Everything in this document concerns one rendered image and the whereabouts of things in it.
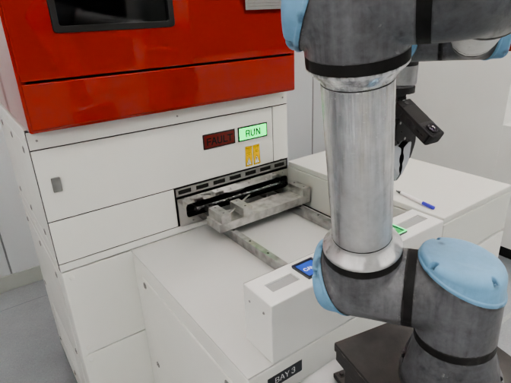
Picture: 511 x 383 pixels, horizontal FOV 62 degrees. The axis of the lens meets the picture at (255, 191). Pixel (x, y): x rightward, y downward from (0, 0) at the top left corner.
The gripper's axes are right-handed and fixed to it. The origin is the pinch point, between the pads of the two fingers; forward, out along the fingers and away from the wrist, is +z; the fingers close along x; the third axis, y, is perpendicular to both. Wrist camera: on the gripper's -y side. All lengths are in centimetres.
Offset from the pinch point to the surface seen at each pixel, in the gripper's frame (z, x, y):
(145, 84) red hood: -20, 36, 54
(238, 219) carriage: 23, 16, 45
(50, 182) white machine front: 2, 63, 58
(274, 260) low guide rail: 25.6, 18.9, 22.5
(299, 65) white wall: 3, -150, 207
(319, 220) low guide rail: 26.7, -7.9, 33.6
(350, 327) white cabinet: 31.1, 17.8, -4.0
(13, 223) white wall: 70, 68, 207
